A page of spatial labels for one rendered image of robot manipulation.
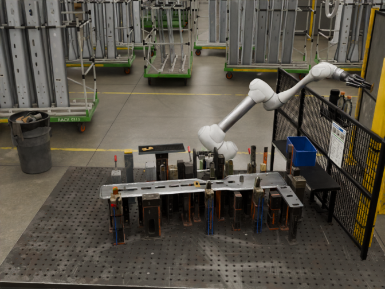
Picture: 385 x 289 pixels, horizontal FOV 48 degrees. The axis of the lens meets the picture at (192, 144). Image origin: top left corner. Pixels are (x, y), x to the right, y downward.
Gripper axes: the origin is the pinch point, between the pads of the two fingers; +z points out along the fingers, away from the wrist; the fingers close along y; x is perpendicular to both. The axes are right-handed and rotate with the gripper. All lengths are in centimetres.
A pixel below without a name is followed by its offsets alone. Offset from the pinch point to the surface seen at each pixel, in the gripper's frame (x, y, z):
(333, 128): 10.0, -41.3, -1.9
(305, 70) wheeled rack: 425, 380, -293
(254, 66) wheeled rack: 414, 323, -387
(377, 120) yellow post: -28, -51, 30
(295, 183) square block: 28, -87, -4
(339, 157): 19, -56, 12
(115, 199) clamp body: -9, -186, -79
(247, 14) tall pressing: 326, 372, -434
